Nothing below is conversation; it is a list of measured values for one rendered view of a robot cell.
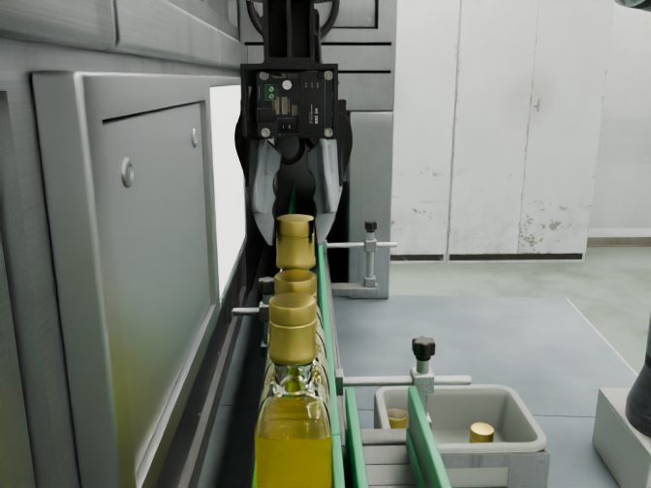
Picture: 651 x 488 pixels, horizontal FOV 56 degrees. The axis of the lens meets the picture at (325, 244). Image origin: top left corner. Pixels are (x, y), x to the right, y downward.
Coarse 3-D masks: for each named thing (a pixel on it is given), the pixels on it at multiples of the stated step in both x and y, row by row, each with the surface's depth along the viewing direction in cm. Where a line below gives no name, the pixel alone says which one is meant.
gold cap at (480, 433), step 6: (474, 426) 91; (480, 426) 91; (486, 426) 91; (474, 432) 90; (480, 432) 90; (486, 432) 90; (492, 432) 90; (474, 438) 90; (480, 438) 89; (486, 438) 89; (492, 438) 90
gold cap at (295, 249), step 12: (288, 216) 54; (300, 216) 54; (276, 228) 54; (288, 228) 53; (300, 228) 53; (312, 228) 54; (276, 240) 54; (288, 240) 53; (300, 240) 53; (312, 240) 54; (288, 252) 53; (300, 252) 53; (312, 252) 54; (276, 264) 55; (288, 264) 53; (300, 264) 53; (312, 264) 54
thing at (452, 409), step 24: (480, 384) 98; (384, 408) 91; (432, 408) 97; (456, 408) 98; (480, 408) 98; (504, 408) 97; (432, 432) 97; (456, 432) 97; (504, 432) 97; (528, 432) 87
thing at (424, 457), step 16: (416, 400) 69; (416, 416) 67; (416, 432) 67; (416, 448) 69; (432, 448) 60; (416, 464) 67; (432, 464) 58; (416, 480) 67; (432, 480) 58; (448, 480) 55
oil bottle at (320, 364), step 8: (320, 352) 52; (320, 360) 51; (264, 368) 52; (272, 368) 50; (320, 368) 50; (264, 376) 50; (272, 376) 49; (320, 376) 49; (328, 376) 52; (264, 384) 49; (328, 384) 50; (328, 392) 50
